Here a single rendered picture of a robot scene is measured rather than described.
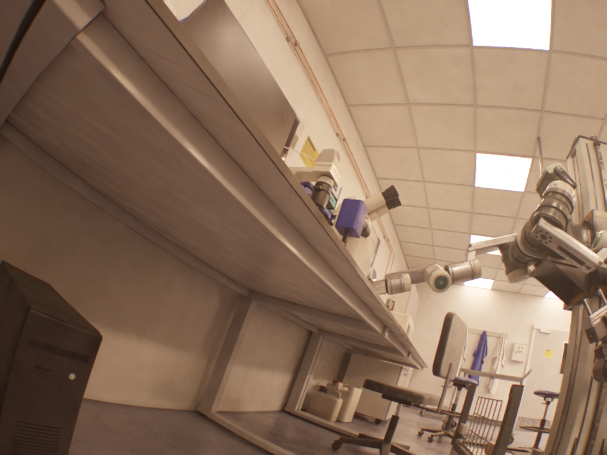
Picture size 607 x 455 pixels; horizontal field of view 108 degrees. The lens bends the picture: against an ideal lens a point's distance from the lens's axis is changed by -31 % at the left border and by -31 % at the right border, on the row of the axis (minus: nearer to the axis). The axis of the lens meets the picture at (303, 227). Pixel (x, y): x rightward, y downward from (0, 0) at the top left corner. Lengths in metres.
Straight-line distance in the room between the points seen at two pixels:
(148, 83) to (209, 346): 1.50
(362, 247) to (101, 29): 0.88
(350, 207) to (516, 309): 6.37
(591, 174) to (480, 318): 5.60
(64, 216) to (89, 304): 0.33
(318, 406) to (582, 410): 2.12
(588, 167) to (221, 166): 1.50
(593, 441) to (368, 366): 2.64
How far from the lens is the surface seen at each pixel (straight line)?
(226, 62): 0.92
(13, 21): 0.43
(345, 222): 0.88
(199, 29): 0.87
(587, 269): 1.19
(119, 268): 1.29
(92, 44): 0.35
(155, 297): 1.41
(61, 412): 0.75
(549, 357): 7.06
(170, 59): 0.35
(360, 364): 3.51
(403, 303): 5.53
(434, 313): 6.92
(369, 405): 3.48
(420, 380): 6.76
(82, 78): 0.50
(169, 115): 0.38
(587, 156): 1.67
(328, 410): 2.83
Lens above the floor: 0.53
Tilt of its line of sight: 20 degrees up
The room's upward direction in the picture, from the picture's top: 20 degrees clockwise
